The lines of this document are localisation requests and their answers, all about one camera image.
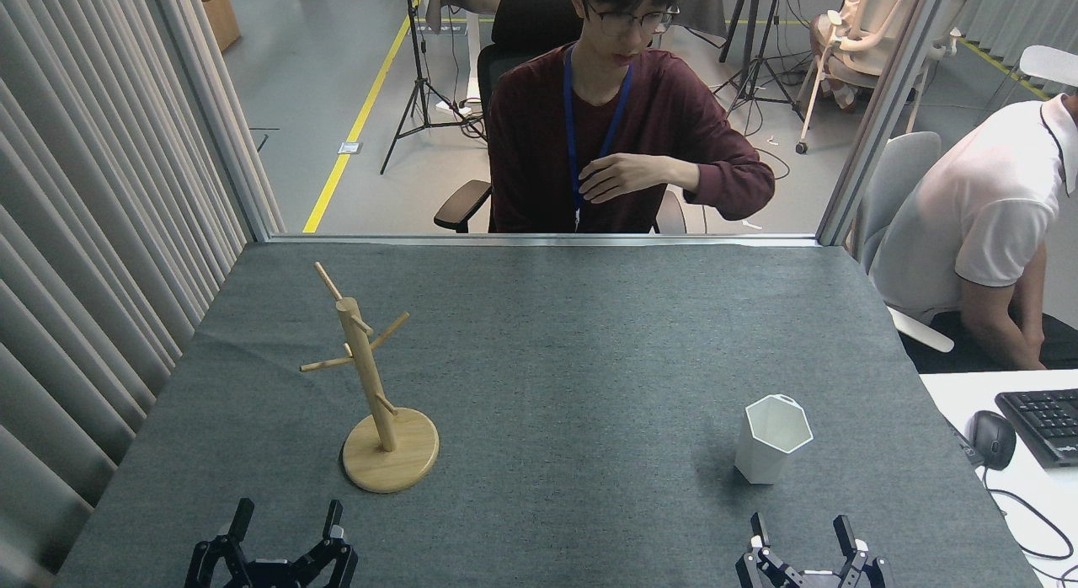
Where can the floor socket plate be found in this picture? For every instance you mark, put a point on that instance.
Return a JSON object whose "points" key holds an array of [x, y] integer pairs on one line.
{"points": [[349, 147]]}

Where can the beige pleated curtain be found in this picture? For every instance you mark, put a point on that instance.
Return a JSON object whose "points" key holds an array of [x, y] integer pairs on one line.
{"points": [[76, 234], [1027, 15]]}

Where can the white wheeled chair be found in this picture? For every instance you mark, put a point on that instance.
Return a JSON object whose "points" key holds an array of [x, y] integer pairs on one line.
{"points": [[876, 32]]}

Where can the black computer mouse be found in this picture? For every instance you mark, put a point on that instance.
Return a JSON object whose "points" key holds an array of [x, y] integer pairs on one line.
{"points": [[994, 438]]}

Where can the white desk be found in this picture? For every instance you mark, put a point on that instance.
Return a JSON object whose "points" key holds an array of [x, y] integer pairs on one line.
{"points": [[1032, 487]]}

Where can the person in white shirt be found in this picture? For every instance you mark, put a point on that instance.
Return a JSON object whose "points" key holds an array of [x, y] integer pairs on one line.
{"points": [[985, 209]]}

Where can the cardboard box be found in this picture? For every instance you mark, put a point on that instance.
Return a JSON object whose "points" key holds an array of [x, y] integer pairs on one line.
{"points": [[221, 15]]}

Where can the white hexagonal cup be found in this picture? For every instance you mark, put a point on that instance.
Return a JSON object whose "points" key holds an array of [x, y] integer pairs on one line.
{"points": [[771, 443]]}

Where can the black tripod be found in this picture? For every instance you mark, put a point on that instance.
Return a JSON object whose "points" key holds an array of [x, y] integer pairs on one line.
{"points": [[758, 57], [416, 66]]}

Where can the black keyboard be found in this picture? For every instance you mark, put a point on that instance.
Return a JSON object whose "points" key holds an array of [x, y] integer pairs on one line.
{"points": [[1044, 419]]}

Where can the wooden cup rack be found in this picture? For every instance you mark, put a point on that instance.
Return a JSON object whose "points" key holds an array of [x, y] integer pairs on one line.
{"points": [[389, 455]]}

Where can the silver aluminium post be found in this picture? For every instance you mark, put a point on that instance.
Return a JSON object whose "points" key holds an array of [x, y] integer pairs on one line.
{"points": [[210, 108], [884, 108]]}

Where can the black office chair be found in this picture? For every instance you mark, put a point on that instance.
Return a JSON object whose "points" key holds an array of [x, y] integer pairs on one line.
{"points": [[461, 204]]}

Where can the person's hand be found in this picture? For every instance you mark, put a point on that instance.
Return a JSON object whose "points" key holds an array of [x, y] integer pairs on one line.
{"points": [[627, 177]]}

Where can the grey table cloth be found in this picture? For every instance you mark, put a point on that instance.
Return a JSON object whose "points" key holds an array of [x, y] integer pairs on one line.
{"points": [[573, 360]]}

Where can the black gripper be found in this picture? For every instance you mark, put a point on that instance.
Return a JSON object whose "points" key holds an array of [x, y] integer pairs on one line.
{"points": [[819, 579], [269, 574]]}

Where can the grey shell chair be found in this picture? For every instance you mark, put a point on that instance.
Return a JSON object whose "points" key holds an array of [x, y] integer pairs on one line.
{"points": [[897, 171]]}

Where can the white chair with thin legs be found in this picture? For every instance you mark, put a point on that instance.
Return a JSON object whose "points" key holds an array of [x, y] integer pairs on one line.
{"points": [[1048, 64]]}

